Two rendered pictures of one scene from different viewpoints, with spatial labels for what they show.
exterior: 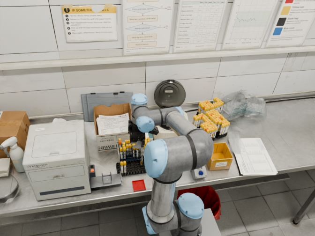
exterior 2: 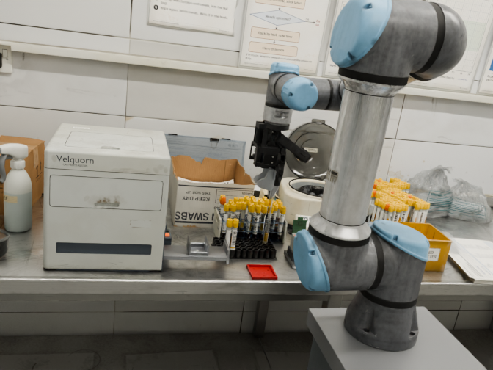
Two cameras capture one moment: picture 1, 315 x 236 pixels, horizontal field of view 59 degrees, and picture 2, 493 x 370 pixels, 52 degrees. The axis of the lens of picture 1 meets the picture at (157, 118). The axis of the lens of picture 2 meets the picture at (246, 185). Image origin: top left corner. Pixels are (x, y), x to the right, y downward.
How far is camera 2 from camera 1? 0.75 m
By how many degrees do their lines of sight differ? 23
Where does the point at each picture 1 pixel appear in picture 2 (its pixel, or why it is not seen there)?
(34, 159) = (71, 147)
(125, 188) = (234, 273)
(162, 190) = (364, 122)
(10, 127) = not seen: hidden behind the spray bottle
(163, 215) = (351, 222)
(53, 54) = (120, 42)
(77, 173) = (147, 201)
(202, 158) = (454, 26)
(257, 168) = not seen: outside the picture
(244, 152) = (467, 254)
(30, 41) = (86, 11)
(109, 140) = (202, 199)
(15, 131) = not seen: hidden behind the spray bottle
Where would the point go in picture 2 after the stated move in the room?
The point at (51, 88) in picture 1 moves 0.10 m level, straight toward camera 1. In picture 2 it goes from (100, 111) to (104, 117)
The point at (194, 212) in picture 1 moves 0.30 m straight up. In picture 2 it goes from (413, 239) to (453, 78)
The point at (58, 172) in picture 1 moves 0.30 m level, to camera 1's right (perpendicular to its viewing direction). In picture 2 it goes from (109, 190) to (238, 208)
